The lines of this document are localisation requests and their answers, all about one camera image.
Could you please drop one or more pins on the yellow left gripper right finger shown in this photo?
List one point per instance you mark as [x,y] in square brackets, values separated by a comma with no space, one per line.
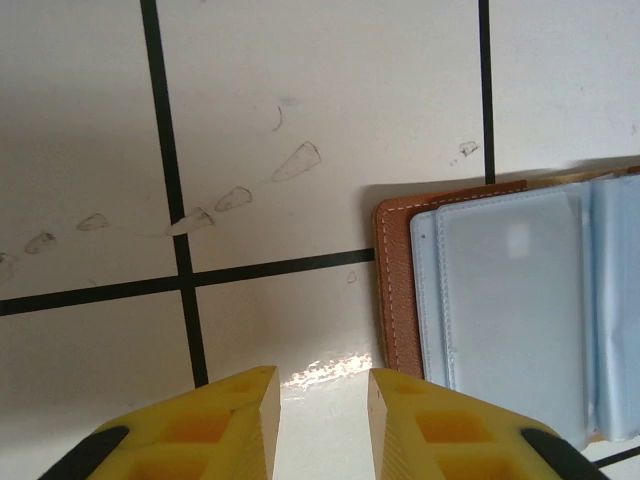
[450,440]

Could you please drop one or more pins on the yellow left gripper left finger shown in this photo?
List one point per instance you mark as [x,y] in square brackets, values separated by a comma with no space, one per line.
[200,440]

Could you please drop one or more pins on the brown leather card holder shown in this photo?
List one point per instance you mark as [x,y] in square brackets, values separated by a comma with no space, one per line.
[515,300]

